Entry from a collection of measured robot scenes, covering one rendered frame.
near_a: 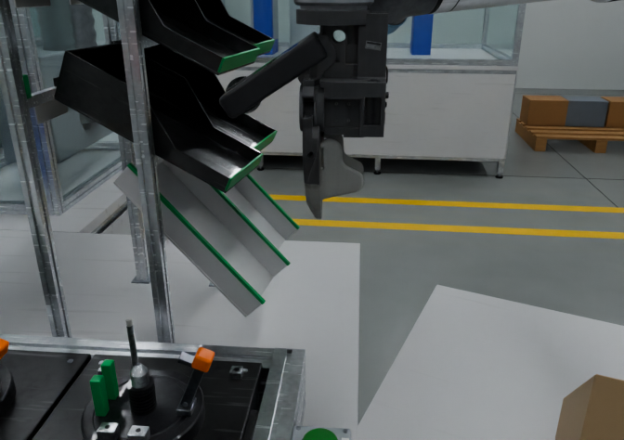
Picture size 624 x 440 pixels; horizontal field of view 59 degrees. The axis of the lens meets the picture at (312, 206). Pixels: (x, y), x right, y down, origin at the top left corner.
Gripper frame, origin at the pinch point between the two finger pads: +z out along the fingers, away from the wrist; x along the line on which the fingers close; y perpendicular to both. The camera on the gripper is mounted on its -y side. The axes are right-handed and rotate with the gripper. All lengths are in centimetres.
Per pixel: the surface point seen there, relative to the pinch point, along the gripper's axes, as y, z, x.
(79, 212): -73, 37, 84
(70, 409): -29.4, 26.2, -4.1
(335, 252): 0, 37, 64
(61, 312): -40.0, 24.6, 14.5
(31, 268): -68, 37, 50
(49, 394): -33.4, 26.2, -1.6
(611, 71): 386, 96, 838
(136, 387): -19.6, 20.5, -6.0
